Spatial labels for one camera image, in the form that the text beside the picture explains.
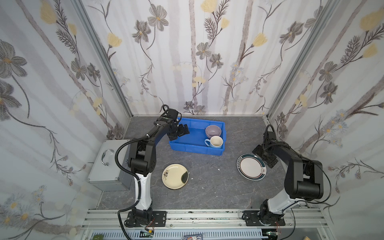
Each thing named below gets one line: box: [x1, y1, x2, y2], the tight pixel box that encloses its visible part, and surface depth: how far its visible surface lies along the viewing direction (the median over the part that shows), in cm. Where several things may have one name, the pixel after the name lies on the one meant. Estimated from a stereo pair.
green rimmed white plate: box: [236, 153, 267, 181], surface depth 94 cm
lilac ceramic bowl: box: [205, 125, 222, 139], surface depth 107 cm
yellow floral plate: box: [161, 163, 189, 190], surface depth 88 cm
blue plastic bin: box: [169, 117, 227, 156], surface depth 100 cm
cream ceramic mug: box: [204, 135, 224, 149], surface depth 97 cm
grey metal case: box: [87, 139, 133, 192], surface depth 76 cm
